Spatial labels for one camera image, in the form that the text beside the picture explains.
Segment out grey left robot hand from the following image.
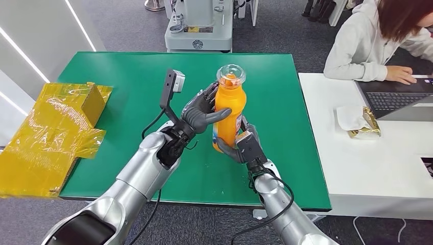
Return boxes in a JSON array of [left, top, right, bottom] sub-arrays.
[[180, 81, 233, 134]]

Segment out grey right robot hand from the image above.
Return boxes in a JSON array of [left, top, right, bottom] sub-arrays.
[[216, 115, 263, 165]]

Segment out orange detergent bottle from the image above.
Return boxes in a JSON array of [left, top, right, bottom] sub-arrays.
[[212, 64, 248, 154]]

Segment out white table foot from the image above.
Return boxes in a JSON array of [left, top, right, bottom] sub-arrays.
[[253, 209, 327, 222]]

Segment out grey machine base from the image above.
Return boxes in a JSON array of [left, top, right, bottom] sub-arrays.
[[164, 0, 234, 54]]

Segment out white furniture panel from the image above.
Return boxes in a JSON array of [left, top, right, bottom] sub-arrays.
[[328, 0, 349, 28], [236, 0, 260, 27]]

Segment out chrome stand base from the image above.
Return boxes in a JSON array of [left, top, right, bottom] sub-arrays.
[[144, 0, 166, 12]]

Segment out white paper napkin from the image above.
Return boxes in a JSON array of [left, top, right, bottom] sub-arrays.
[[335, 105, 371, 132]]

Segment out gold foil wrapper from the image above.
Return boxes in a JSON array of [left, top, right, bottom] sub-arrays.
[[347, 106, 382, 139]]

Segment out yellow taped cardboard box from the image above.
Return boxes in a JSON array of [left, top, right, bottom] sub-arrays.
[[0, 82, 114, 200]]

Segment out black objects on floor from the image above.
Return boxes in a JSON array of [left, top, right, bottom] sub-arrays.
[[301, 0, 337, 25]]

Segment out person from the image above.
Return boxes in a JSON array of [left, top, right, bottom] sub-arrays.
[[323, 0, 433, 85]]

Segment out grey laptop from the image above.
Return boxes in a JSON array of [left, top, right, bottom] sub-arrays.
[[355, 76, 433, 123]]

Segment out person's hand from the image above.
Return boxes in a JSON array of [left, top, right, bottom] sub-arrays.
[[386, 65, 417, 85]]

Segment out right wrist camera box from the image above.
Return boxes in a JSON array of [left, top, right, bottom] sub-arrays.
[[235, 131, 269, 170]]

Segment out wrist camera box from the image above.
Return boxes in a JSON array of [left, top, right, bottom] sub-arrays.
[[235, 131, 269, 170], [159, 68, 186, 124]]

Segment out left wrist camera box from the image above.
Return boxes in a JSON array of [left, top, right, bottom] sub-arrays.
[[159, 68, 186, 124]]

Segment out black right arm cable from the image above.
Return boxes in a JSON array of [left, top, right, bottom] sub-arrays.
[[230, 170, 296, 245]]

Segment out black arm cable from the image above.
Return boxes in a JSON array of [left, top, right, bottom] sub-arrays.
[[128, 107, 170, 245], [230, 170, 296, 245]]

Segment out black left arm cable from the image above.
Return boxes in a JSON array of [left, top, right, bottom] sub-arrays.
[[128, 107, 170, 245]]

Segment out white floor cable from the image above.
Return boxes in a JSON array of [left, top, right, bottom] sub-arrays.
[[352, 217, 407, 245]]

